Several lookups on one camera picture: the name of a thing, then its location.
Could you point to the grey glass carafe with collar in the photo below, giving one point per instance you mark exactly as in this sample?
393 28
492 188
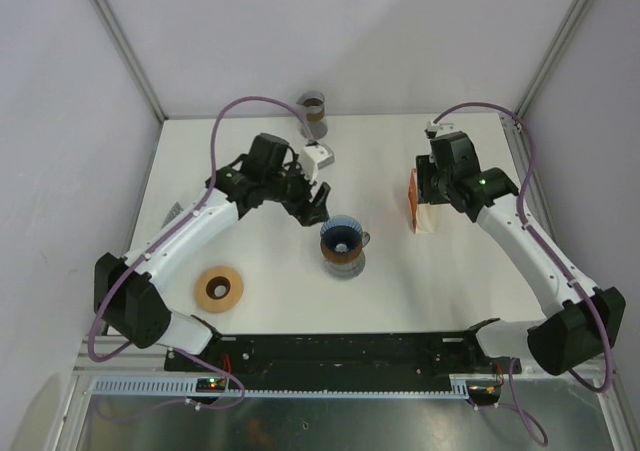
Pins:
312 105

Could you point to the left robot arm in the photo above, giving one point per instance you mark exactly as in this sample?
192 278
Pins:
128 290

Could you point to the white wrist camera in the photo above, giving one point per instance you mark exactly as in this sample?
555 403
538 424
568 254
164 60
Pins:
434 129
315 157

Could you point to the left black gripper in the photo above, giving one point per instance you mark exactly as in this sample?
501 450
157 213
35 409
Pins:
315 210

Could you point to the clear ribbed glass server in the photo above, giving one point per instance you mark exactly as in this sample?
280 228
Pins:
346 271

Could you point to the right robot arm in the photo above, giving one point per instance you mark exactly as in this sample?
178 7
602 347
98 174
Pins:
582 320

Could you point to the aluminium corner post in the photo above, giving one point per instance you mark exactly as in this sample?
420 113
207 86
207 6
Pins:
561 40
117 36

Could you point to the right aluminium corner post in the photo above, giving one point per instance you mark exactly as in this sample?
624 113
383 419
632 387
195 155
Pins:
561 40

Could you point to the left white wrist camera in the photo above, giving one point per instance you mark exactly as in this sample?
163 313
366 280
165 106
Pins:
315 157

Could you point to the white slotted cable duct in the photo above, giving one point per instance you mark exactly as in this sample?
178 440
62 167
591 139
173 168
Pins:
214 387

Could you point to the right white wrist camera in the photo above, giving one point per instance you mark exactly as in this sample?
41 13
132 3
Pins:
434 129

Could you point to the white paper coffee filters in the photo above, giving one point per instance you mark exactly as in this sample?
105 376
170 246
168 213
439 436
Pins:
426 218

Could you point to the orange coffee filter holder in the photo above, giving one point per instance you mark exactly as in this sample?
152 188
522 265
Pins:
413 200

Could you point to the blue ribbed cone dripper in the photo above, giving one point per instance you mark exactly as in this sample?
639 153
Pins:
342 233

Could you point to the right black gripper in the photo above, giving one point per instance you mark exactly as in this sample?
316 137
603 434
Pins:
425 165

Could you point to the left aluminium corner post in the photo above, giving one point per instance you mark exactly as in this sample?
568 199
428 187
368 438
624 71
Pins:
117 36

